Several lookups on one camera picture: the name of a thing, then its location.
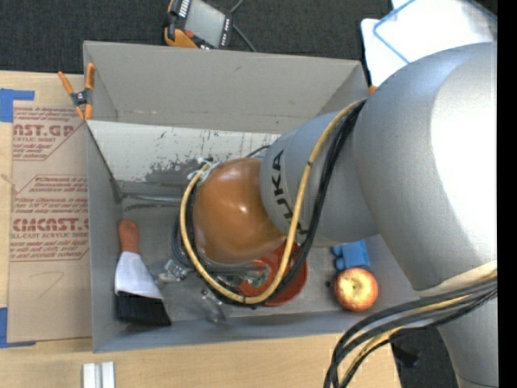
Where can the brown cardboard board red print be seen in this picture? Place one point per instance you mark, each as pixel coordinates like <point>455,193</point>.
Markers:
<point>48,289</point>

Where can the blue toy block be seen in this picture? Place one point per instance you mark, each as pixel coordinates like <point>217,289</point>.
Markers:
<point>354,254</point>

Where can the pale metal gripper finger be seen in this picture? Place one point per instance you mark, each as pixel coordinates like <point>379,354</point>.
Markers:
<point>213,303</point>
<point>174,270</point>

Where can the red-yellow apple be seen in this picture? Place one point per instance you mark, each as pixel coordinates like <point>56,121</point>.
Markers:
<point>356,290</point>

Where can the red bowl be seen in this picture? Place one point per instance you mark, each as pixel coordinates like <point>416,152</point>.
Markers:
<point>297,277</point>

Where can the grey metal bin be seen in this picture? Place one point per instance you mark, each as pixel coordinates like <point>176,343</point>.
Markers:
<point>226,83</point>

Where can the orange white black brush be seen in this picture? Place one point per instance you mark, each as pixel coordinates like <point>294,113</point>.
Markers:
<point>133,275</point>

